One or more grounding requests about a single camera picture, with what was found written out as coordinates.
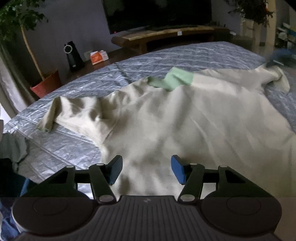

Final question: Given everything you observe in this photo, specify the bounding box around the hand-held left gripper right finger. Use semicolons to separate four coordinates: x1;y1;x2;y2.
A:
171;155;273;204

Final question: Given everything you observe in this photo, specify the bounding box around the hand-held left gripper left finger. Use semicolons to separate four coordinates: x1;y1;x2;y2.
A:
23;155;123;204

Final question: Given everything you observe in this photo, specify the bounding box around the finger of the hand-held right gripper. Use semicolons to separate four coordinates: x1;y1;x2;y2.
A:
266;49;296;67

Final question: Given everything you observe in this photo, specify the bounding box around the beige shirt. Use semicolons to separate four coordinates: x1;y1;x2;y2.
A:
36;64;296;202

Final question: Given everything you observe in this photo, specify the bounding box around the shelf with boxes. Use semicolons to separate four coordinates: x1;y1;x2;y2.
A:
275;22;296;47

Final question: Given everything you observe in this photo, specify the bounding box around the dark dried plant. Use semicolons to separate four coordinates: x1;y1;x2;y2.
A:
228;0;274;26

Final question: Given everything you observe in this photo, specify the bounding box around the silver quilted mat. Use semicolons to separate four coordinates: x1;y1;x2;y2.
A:
2;41;296;183

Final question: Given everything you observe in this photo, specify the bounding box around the grey green garment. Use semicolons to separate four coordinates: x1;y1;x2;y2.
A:
0;133;30;173

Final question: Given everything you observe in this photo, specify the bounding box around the dark navy garment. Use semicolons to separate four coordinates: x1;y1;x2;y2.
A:
0;159;26;197

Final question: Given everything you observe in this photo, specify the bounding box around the red plant pot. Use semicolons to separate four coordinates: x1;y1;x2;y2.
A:
30;70;62;98

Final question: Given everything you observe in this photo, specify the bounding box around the dark wooden low cabinet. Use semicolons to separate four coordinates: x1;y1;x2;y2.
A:
67;30;255;81

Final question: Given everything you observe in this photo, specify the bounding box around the orange tissue box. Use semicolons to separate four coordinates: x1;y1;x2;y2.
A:
90;50;109;65

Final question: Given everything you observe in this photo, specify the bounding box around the blue garment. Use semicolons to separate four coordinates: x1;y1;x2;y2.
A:
0;178;34;241

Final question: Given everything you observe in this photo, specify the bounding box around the black cylindrical speaker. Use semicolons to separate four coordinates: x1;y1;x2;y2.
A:
63;41;85;71

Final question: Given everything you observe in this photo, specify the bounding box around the black flat television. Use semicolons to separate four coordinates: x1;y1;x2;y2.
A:
102;0;213;35

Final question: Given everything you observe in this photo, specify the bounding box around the grey curtain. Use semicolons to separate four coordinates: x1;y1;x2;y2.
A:
0;44;30;118

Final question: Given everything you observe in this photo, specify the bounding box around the green indoor tree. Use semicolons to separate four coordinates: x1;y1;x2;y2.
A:
0;0;49;80

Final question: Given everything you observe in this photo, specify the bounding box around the white plant pedestal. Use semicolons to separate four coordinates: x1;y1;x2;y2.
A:
240;19;269;47

